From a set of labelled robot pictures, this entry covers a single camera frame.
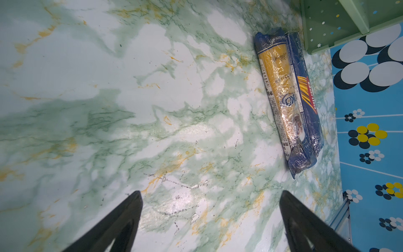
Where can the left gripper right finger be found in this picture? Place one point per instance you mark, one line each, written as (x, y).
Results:
(306, 232)

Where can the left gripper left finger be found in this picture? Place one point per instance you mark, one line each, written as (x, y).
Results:
(117, 229)

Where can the blue clear spaghetti bag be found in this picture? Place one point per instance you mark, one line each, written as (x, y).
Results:
(283, 95)

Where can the light green wooden shelf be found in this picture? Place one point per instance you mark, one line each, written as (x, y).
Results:
(327, 24)

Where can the blue Barilla spaghetti box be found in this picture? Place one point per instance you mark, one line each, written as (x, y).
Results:
(309, 109)

